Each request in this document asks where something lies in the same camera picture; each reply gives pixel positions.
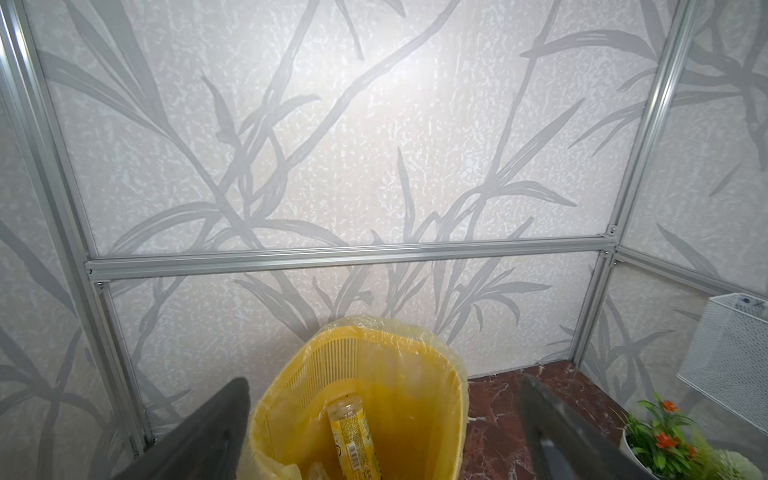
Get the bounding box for potted plant red flowers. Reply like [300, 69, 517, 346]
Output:
[620, 395, 764, 480]

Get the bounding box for white wire mesh basket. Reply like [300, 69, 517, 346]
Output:
[677, 293, 767, 433]

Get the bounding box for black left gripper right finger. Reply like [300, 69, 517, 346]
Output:
[518, 376, 653, 480]

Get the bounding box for yellow bin liner bag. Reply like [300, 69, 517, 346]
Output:
[236, 314, 472, 480]

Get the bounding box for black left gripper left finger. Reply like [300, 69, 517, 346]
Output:
[116, 377, 250, 480]

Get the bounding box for yellow label bottle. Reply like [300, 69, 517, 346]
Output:
[327, 394, 382, 480]

